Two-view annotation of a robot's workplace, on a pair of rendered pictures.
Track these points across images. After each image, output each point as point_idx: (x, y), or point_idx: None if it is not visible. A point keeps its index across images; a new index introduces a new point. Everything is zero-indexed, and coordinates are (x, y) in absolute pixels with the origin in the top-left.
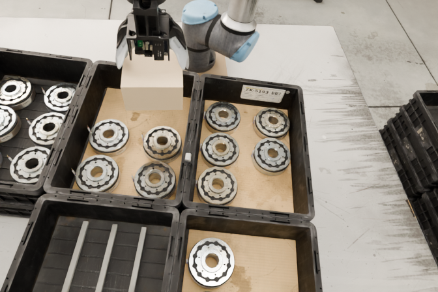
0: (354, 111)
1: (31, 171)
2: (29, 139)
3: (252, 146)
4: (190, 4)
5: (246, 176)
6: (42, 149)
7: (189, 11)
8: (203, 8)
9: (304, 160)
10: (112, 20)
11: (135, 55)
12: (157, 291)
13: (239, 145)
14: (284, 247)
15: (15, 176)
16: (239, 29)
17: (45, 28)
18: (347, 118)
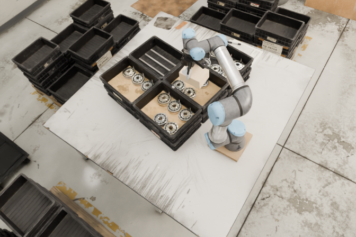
0: (158, 195)
1: None
2: None
3: (169, 119)
4: (242, 124)
5: (161, 110)
6: (207, 65)
7: (236, 120)
8: (235, 126)
9: (147, 115)
10: (285, 124)
11: (197, 67)
12: None
13: (172, 116)
14: None
15: (203, 58)
16: (211, 128)
17: (291, 96)
18: (157, 187)
